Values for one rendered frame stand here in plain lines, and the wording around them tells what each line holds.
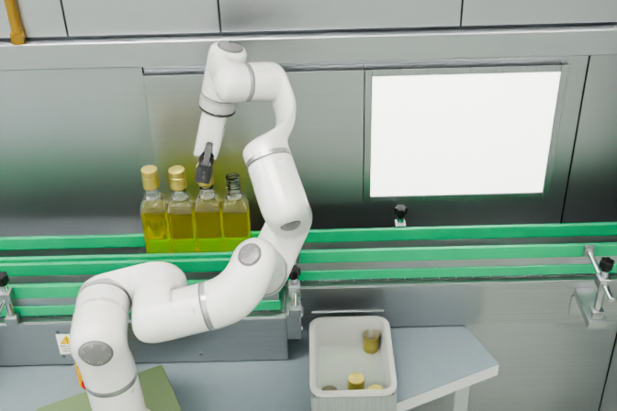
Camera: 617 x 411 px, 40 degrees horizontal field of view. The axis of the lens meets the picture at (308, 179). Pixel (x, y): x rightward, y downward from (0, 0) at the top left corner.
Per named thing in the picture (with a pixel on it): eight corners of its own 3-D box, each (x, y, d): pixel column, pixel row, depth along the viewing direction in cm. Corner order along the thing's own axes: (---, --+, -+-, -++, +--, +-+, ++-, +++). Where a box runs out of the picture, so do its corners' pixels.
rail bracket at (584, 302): (587, 307, 193) (603, 228, 181) (609, 361, 179) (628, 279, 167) (566, 307, 193) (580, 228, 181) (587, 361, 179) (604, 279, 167)
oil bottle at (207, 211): (229, 263, 195) (221, 186, 183) (227, 279, 190) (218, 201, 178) (204, 263, 195) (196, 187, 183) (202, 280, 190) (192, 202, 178)
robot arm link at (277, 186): (201, 177, 149) (219, 202, 163) (235, 289, 142) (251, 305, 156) (288, 147, 149) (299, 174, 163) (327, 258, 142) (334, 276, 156)
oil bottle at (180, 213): (203, 265, 194) (194, 188, 183) (200, 281, 190) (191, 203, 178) (179, 266, 195) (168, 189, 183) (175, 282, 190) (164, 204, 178)
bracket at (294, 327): (303, 309, 191) (302, 285, 187) (303, 338, 183) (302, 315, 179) (287, 310, 191) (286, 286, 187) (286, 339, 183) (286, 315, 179)
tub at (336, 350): (387, 343, 189) (388, 315, 185) (397, 422, 171) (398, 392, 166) (309, 345, 190) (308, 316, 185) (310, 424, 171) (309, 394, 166)
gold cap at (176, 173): (187, 182, 181) (185, 164, 178) (185, 191, 178) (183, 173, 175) (171, 182, 181) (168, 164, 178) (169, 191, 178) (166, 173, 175)
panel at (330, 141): (545, 191, 199) (566, 59, 180) (548, 197, 196) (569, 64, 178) (163, 200, 199) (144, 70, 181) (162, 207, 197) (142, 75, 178)
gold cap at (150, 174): (146, 193, 178) (143, 175, 175) (140, 184, 180) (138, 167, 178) (162, 187, 179) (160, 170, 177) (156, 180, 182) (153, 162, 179)
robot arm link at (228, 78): (273, 73, 156) (227, 75, 151) (262, 122, 162) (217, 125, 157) (239, 36, 166) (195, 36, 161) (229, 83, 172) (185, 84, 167)
